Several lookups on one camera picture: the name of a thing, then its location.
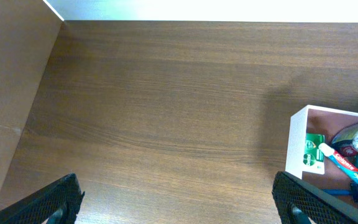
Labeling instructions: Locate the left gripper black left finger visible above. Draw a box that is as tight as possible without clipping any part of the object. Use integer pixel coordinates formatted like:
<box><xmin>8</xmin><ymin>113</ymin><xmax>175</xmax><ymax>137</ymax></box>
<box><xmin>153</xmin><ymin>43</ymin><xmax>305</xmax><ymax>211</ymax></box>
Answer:
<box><xmin>0</xmin><ymin>173</ymin><xmax>85</xmax><ymax>224</ymax></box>

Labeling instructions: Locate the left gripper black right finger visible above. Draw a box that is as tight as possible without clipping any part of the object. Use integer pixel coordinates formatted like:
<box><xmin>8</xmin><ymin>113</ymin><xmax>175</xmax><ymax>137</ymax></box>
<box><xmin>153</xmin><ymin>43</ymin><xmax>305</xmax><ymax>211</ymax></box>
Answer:
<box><xmin>272</xmin><ymin>171</ymin><xmax>358</xmax><ymax>224</ymax></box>

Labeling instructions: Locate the green white soap box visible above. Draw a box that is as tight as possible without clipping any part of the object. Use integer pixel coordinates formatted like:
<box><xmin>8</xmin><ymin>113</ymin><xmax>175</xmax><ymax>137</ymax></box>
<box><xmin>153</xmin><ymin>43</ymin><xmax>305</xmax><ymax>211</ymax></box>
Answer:
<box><xmin>303</xmin><ymin>133</ymin><xmax>325</xmax><ymax>175</ymax></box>

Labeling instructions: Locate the blue disposable razor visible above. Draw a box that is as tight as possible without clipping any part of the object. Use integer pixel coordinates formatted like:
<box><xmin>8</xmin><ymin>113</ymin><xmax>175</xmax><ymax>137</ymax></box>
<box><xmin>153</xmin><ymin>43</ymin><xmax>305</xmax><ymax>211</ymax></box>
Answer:
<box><xmin>323</xmin><ymin>182</ymin><xmax>358</xmax><ymax>203</ymax></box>

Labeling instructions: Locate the green red toothpaste tube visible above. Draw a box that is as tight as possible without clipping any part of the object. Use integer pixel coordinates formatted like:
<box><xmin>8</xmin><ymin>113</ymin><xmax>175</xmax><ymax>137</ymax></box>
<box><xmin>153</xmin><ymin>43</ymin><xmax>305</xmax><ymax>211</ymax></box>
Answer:
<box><xmin>318</xmin><ymin>143</ymin><xmax>358</xmax><ymax>185</ymax></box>

